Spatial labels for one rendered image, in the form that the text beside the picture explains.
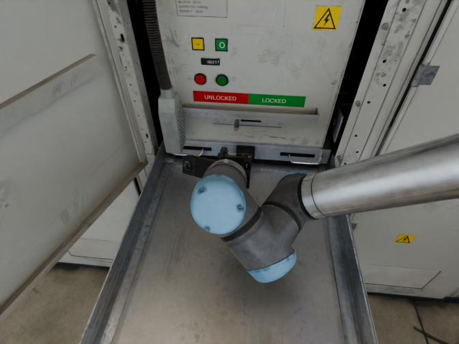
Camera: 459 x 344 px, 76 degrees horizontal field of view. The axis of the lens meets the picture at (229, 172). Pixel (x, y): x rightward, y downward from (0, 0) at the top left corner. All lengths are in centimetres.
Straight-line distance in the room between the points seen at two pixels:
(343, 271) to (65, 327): 137
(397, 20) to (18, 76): 78
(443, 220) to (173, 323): 97
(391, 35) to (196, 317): 76
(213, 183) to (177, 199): 45
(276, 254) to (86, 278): 146
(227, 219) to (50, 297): 151
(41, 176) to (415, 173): 73
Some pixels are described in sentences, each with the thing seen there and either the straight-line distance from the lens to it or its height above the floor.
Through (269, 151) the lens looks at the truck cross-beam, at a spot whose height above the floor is 90.
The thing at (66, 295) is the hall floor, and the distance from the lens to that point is 186.
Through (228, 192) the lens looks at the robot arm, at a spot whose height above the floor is 119.
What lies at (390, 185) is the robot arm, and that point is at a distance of 49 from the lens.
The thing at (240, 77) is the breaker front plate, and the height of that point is 115.
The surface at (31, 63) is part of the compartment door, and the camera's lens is 73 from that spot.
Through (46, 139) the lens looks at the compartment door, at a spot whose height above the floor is 112.
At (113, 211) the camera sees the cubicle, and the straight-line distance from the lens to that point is 130.
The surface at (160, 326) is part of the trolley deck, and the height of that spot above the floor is 85.
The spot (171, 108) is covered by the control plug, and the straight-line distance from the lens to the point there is 80.
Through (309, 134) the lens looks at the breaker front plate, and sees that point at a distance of 95.
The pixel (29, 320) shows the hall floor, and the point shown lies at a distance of 189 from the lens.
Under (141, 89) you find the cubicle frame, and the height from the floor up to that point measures 111.
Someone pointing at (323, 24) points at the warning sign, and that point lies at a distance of 80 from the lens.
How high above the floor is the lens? 154
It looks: 45 degrees down
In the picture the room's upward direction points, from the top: straight up
